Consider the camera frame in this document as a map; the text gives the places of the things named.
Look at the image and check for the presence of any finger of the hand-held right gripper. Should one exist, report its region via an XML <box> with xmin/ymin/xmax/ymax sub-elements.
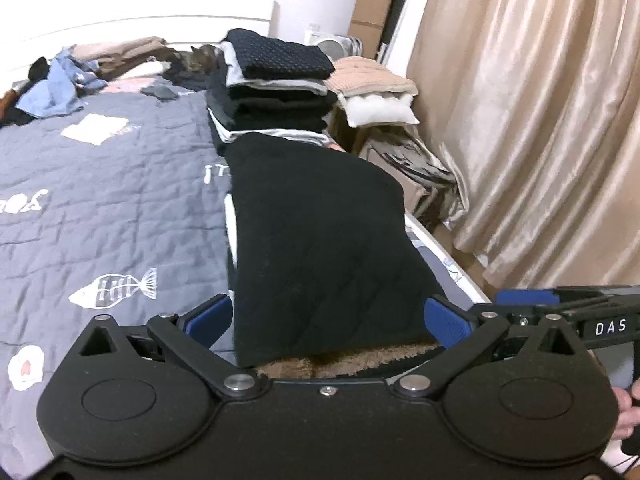
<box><xmin>494</xmin><ymin>287</ymin><xmax>562</xmax><ymax>331</ymax></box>

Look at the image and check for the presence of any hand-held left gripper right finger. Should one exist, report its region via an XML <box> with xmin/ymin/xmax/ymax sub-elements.
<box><xmin>397</xmin><ymin>295</ymin><xmax>593</xmax><ymax>401</ymax></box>

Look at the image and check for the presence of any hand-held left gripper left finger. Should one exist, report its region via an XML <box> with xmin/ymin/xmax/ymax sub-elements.
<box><xmin>77</xmin><ymin>292</ymin><xmax>266</xmax><ymax>401</ymax></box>

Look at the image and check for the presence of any black quilted jacket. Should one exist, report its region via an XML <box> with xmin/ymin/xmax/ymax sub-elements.
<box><xmin>227</xmin><ymin>132</ymin><xmax>448</xmax><ymax>381</ymax></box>

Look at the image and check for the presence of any stack of folded clothes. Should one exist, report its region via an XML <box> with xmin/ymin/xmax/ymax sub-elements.
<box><xmin>205</xmin><ymin>27</ymin><xmax>336</xmax><ymax>156</ymax></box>

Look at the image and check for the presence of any person's right hand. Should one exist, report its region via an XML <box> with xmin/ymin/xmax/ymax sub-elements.
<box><xmin>614</xmin><ymin>380</ymin><xmax>640</xmax><ymax>440</ymax></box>

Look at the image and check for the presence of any white folded towel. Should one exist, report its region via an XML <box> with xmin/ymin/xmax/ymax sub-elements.
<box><xmin>222</xmin><ymin>191</ymin><xmax>240</xmax><ymax>256</ymax></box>

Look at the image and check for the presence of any striped satin cloth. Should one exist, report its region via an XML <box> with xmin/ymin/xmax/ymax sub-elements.
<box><xmin>360</xmin><ymin>125</ymin><xmax>463</xmax><ymax>216</ymax></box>

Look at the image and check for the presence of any grey printed quilt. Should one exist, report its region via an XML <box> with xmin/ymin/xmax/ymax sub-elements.
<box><xmin>0</xmin><ymin>77</ymin><xmax>491</xmax><ymax>406</ymax></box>

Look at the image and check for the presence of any beige curtain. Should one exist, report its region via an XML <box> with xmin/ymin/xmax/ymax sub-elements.
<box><xmin>400</xmin><ymin>0</ymin><xmax>640</xmax><ymax>306</ymax></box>

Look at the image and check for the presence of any white pillow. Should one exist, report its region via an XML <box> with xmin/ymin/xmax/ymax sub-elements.
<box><xmin>342</xmin><ymin>91</ymin><xmax>421</xmax><ymax>128</ymax></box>

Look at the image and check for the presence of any small dark grey garment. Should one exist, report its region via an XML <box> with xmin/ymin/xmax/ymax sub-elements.
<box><xmin>140</xmin><ymin>84</ymin><xmax>178</xmax><ymax>103</ymax></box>

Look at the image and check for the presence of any dark crumpled garment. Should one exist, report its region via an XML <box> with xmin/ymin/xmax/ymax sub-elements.
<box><xmin>162</xmin><ymin>60</ymin><xmax>216</xmax><ymax>91</ymax></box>

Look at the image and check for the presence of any small white garment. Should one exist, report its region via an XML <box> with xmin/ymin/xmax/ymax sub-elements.
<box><xmin>132</xmin><ymin>60</ymin><xmax>173</xmax><ymax>78</ymax></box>

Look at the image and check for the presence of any tabby cat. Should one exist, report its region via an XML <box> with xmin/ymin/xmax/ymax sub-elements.
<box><xmin>172</xmin><ymin>44</ymin><xmax>223</xmax><ymax>73</ymax></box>

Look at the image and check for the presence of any blue denim garment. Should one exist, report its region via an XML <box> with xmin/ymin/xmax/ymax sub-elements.
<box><xmin>15</xmin><ymin>47</ymin><xmax>101</xmax><ymax>121</ymax></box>

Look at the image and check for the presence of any beige garment pile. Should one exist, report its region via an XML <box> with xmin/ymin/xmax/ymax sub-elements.
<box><xmin>70</xmin><ymin>36</ymin><xmax>171</xmax><ymax>81</ymax></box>

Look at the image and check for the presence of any white bed headboard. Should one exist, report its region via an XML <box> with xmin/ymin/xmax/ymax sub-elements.
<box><xmin>0</xmin><ymin>0</ymin><xmax>278</xmax><ymax>93</ymax></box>

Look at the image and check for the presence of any white round appliance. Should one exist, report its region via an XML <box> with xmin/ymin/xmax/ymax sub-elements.
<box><xmin>305</xmin><ymin>22</ymin><xmax>363</xmax><ymax>61</ymax></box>

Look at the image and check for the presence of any black crumpled garment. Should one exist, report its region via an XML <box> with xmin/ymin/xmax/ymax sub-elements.
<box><xmin>0</xmin><ymin>57</ymin><xmax>51</xmax><ymax>128</ymax></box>

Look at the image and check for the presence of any tall flat cardboard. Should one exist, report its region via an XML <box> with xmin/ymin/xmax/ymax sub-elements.
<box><xmin>347</xmin><ymin>0</ymin><xmax>403</xmax><ymax>63</ymax></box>

